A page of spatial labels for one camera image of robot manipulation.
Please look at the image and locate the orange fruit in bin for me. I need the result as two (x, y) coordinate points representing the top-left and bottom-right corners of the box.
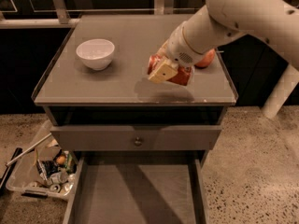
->
(56, 155), (66, 165)

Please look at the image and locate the metal window railing frame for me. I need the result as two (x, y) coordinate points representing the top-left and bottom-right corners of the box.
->
(0, 0), (291, 29)

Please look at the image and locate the white ceramic bowl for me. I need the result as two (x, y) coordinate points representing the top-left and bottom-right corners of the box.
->
(76, 39), (115, 70)

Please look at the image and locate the grey drawer cabinet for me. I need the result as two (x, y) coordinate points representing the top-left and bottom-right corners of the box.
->
(31, 13), (239, 224)

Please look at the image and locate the black flat bar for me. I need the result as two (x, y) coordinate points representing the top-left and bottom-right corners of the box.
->
(0, 147), (22, 196)

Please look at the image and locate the clear plastic storage bin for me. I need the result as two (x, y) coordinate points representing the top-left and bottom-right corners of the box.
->
(6, 121), (76, 200)

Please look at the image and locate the red coke can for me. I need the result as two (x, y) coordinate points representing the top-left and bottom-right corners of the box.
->
(149, 54), (193, 86)

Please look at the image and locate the white diagonal post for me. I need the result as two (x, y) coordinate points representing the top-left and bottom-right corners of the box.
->
(261, 64), (299, 119)

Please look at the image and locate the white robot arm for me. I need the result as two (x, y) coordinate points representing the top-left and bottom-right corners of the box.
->
(148, 0), (299, 86)

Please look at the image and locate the closed grey top drawer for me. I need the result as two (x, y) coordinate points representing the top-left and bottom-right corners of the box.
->
(50, 125), (221, 151)

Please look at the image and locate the round metal drawer knob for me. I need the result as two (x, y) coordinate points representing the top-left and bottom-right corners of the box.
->
(134, 137), (142, 147)

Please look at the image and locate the crumpled snack bag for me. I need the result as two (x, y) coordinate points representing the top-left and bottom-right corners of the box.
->
(36, 160), (59, 180)

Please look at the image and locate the red apple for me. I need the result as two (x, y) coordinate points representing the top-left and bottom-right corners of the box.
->
(195, 49), (216, 68)

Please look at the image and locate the open grey middle drawer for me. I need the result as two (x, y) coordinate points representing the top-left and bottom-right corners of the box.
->
(63, 152), (209, 224)

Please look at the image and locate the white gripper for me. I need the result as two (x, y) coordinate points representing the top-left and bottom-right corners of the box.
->
(149, 23), (206, 83)

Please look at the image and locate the grey metal rod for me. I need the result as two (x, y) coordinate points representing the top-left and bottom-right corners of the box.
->
(6, 133), (51, 167)

